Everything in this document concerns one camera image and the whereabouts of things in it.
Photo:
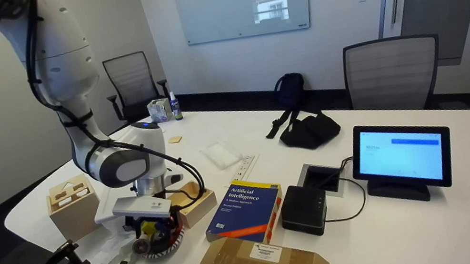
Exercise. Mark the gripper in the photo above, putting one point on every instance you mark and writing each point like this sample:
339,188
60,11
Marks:
165,225

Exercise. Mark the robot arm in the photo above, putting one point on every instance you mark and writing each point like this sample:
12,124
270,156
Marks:
64,70

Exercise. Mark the red and white rimmed bowl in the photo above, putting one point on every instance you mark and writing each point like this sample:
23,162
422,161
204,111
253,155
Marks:
173,245

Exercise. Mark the open wooden box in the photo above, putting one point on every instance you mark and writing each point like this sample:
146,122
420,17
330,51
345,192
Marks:
199,206

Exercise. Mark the wooden shape sorter box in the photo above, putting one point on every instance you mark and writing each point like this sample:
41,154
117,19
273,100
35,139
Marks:
72,211

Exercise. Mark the tissue box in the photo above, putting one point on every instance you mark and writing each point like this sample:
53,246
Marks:
159,111

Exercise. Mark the black box device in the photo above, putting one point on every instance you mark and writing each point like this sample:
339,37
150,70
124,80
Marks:
304,209

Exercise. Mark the yellow toy piece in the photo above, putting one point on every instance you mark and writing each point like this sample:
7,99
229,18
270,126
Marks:
149,228

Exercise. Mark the crumpled clear plastic sheet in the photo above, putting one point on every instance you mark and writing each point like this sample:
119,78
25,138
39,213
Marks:
109,253

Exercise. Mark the blue hardcover book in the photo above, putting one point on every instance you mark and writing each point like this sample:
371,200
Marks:
241,210

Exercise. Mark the small wooden tile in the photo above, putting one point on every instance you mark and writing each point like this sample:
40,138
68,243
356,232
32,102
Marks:
175,139

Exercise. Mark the white power strip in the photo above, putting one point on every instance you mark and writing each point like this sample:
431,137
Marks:
245,168

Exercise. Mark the small spray bottle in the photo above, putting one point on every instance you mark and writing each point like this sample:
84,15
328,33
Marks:
176,108

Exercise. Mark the grey mesh office chair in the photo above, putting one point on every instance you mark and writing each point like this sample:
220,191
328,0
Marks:
132,82
391,70

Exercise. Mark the tablet screen on stand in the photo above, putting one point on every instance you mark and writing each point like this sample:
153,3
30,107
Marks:
401,156

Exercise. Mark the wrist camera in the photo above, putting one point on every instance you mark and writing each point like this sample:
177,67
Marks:
142,207

